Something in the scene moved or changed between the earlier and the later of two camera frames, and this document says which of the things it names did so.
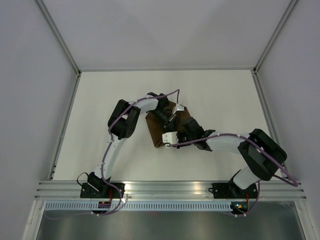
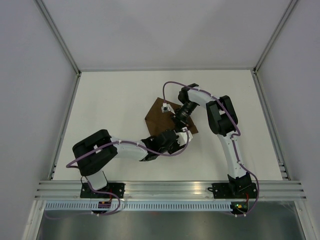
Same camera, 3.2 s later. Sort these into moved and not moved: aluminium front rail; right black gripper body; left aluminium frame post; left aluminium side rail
Moved: right black gripper body
Not moved: aluminium front rail; left aluminium frame post; left aluminium side rail
